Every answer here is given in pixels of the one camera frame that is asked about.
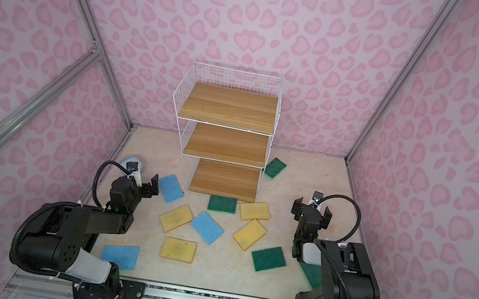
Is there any black corrugated cable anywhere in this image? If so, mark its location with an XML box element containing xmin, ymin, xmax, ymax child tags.
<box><xmin>312</xmin><ymin>191</ymin><xmax>365</xmax><ymax>247</ymax></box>
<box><xmin>88</xmin><ymin>157</ymin><xmax>133</xmax><ymax>213</ymax></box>

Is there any blue sponge front left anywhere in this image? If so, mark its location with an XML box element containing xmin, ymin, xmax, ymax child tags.
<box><xmin>100</xmin><ymin>245</ymin><xmax>140</xmax><ymax>271</ymax></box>

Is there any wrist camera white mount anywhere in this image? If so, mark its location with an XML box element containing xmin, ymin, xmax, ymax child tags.
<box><xmin>308</xmin><ymin>191</ymin><xmax>324</xmax><ymax>210</ymax></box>
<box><xmin>127</xmin><ymin>163</ymin><xmax>142</xmax><ymax>187</ymax></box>

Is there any right black corrugated cable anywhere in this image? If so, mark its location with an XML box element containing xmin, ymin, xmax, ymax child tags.
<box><xmin>312</xmin><ymin>191</ymin><xmax>365</xmax><ymax>247</ymax></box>

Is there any light blue square clock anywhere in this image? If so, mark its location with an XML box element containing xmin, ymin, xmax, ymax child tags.
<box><xmin>119</xmin><ymin>155</ymin><xmax>145</xmax><ymax>172</ymax></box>

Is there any yellow sponge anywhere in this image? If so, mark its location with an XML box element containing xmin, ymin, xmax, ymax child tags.
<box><xmin>233</xmin><ymin>219</ymin><xmax>267</xmax><ymax>251</ymax></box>
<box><xmin>239</xmin><ymin>202</ymin><xmax>271</xmax><ymax>221</ymax></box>
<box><xmin>158</xmin><ymin>205</ymin><xmax>193</xmax><ymax>233</ymax></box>
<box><xmin>159</xmin><ymin>237</ymin><xmax>198</xmax><ymax>264</ymax></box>

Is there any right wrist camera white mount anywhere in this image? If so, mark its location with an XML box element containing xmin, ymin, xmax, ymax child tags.
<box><xmin>308</xmin><ymin>191</ymin><xmax>324</xmax><ymax>210</ymax></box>

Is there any green sponge by shelf front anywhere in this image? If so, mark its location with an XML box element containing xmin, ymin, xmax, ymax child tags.
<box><xmin>207</xmin><ymin>195</ymin><xmax>238</xmax><ymax>214</ymax></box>

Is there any left diagonal aluminium frame bar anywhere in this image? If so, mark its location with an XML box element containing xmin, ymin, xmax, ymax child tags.
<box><xmin>0</xmin><ymin>47</ymin><xmax>102</xmax><ymax>149</ymax></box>

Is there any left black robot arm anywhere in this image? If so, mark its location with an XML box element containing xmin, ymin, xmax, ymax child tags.
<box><xmin>9</xmin><ymin>175</ymin><xmax>160</xmax><ymax>295</ymax></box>

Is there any green sponge behind shelf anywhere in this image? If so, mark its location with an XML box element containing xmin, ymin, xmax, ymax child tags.
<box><xmin>264</xmin><ymin>157</ymin><xmax>287</xmax><ymax>180</ymax></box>

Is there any left black corrugated cable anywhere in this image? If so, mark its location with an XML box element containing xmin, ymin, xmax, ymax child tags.
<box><xmin>88</xmin><ymin>157</ymin><xmax>133</xmax><ymax>213</ymax></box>

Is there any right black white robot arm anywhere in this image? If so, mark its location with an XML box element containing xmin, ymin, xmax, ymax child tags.
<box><xmin>291</xmin><ymin>198</ymin><xmax>381</xmax><ymax>299</ymax></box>

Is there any blue sponge near clock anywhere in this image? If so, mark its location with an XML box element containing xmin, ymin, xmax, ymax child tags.
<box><xmin>158</xmin><ymin>175</ymin><xmax>184</xmax><ymax>203</ymax></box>

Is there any green sponge front right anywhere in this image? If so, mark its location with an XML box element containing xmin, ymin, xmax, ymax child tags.
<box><xmin>298</xmin><ymin>262</ymin><xmax>323</xmax><ymax>290</ymax></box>

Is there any white wire wooden shelf rack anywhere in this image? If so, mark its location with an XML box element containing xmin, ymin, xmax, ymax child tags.
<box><xmin>172</xmin><ymin>62</ymin><xmax>283</xmax><ymax>203</ymax></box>

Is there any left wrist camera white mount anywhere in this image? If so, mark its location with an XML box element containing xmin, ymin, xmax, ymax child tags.
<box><xmin>127</xmin><ymin>163</ymin><xmax>142</xmax><ymax>187</ymax></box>

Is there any blue sponge centre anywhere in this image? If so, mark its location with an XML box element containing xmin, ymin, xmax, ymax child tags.
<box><xmin>191</xmin><ymin>212</ymin><xmax>224</xmax><ymax>245</ymax></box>

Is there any green sponge front centre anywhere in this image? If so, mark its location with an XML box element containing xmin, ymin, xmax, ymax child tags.
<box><xmin>252</xmin><ymin>247</ymin><xmax>287</xmax><ymax>272</ymax></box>

